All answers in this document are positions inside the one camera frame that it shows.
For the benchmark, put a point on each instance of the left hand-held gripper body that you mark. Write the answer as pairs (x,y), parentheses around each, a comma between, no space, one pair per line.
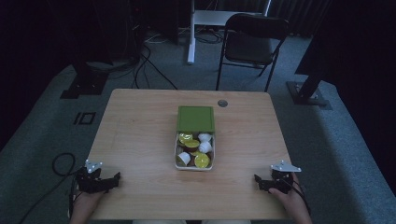
(90,182)

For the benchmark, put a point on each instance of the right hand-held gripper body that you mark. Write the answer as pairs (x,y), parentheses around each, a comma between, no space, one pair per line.
(281,179)

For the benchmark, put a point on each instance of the person's left hand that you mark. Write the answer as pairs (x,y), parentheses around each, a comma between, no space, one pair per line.
(84,203)

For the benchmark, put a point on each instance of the person's right hand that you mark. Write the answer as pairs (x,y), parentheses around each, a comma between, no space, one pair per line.
(291,202)

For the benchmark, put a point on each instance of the white box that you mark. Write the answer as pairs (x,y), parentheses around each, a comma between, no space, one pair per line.
(194,168)

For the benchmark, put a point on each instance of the pile of small jelly cups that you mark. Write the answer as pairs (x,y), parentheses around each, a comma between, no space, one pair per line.
(194,149)

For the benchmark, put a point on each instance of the grey table grommet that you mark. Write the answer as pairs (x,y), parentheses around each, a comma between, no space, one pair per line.
(222,103)

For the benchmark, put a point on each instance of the green box lid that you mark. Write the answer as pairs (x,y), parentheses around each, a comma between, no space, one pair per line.
(195,118)

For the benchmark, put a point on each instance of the black slanted stand with base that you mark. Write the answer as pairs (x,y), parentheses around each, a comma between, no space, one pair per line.
(308,93)

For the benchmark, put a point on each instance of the black folding chair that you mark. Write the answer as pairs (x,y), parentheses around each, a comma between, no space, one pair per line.
(249,46)

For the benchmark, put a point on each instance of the black stand with base plate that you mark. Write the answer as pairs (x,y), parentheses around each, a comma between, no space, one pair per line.
(84,82)

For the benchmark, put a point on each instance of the white desk frame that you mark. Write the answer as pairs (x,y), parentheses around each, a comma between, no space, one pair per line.
(204,17)

